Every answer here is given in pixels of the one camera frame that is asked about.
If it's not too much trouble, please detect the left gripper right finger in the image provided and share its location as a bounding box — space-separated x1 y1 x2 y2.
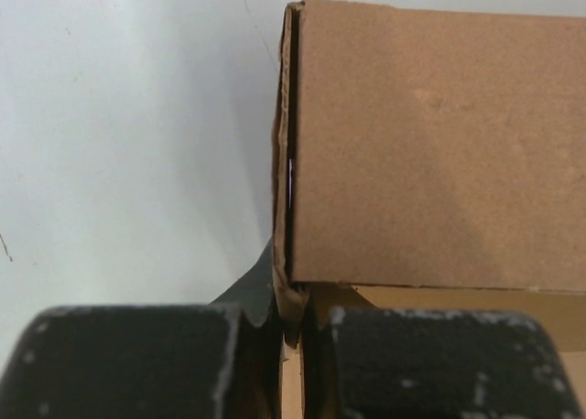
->
301 295 578 418

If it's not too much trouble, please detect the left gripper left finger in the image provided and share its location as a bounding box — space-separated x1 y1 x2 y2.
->
1 249 282 418

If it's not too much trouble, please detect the brown cardboard box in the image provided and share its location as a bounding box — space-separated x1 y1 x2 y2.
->
272 0 585 418

